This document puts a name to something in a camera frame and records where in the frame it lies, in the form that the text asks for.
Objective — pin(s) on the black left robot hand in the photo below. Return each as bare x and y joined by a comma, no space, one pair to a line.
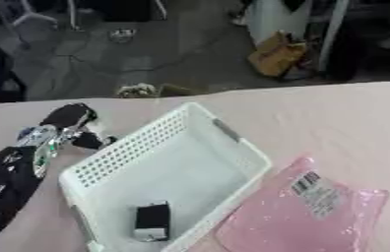
69,115

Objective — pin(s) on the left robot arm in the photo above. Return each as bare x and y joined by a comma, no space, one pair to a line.
9,177

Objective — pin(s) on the small black box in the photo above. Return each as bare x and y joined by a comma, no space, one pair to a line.
152,220

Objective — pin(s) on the grey chair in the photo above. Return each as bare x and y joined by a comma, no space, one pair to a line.
29,23

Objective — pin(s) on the white perforated plastic basket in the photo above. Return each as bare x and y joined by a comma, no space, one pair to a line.
170,170

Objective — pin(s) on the yellow-brown bag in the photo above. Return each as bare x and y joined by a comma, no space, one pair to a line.
277,54

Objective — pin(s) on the pink plastic bag with label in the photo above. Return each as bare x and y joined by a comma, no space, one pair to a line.
307,210

